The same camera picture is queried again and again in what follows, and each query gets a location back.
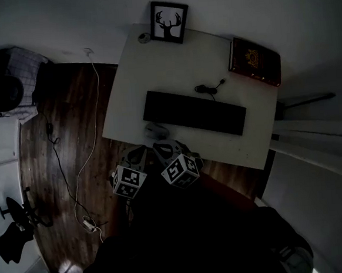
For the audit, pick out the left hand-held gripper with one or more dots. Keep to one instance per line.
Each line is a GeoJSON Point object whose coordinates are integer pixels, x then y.
{"type": "Point", "coordinates": [130, 177]}

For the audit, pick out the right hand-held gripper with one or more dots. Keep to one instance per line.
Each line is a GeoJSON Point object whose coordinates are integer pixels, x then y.
{"type": "Point", "coordinates": [178, 167]}

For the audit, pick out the grey computer mouse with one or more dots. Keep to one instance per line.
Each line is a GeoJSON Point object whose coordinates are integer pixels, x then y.
{"type": "Point", "coordinates": [156, 130]}

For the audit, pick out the black keyboard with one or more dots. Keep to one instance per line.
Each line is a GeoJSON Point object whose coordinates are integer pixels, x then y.
{"type": "Point", "coordinates": [194, 112]}

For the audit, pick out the white power strip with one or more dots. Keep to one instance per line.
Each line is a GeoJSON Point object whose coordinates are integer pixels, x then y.
{"type": "Point", "coordinates": [89, 224]}

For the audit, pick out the person's dark clothing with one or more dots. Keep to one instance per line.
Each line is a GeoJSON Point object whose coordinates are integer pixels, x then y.
{"type": "Point", "coordinates": [193, 237]}

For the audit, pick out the white desk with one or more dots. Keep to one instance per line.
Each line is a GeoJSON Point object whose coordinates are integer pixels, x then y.
{"type": "Point", "coordinates": [183, 67]}

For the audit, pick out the black office chair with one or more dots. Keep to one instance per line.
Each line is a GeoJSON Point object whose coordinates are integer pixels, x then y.
{"type": "Point", "coordinates": [20, 211]}

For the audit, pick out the dark red hardcover book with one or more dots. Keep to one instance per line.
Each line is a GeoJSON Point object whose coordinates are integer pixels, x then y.
{"type": "Point", "coordinates": [255, 61]}

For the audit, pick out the black garment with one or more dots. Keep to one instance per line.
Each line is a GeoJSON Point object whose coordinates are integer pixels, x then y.
{"type": "Point", "coordinates": [12, 242]}

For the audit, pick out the small round grey object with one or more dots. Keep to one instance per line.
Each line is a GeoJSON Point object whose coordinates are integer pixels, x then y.
{"type": "Point", "coordinates": [143, 37]}

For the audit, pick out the checkered cloth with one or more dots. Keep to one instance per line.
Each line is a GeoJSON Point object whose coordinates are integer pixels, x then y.
{"type": "Point", "coordinates": [25, 82]}

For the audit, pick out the framed deer silhouette picture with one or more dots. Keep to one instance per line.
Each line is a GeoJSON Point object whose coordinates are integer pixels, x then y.
{"type": "Point", "coordinates": [169, 22]}

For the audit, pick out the person's grey shoe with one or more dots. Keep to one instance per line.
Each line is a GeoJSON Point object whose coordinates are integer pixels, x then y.
{"type": "Point", "coordinates": [297, 260]}

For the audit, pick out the black bag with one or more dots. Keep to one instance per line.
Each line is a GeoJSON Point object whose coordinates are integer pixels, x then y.
{"type": "Point", "coordinates": [0, 87]}

